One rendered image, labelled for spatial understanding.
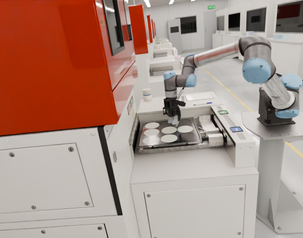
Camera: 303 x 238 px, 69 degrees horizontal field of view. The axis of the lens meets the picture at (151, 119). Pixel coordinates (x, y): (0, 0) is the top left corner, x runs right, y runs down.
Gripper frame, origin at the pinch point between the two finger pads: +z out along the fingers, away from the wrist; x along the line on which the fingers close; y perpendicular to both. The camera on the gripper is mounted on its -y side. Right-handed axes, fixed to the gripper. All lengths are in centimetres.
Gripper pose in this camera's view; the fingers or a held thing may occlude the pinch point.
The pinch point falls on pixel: (176, 124)
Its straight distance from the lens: 146.6
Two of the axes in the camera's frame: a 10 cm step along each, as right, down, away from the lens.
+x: 6.4, 2.2, -7.4
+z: 1.2, 9.2, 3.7
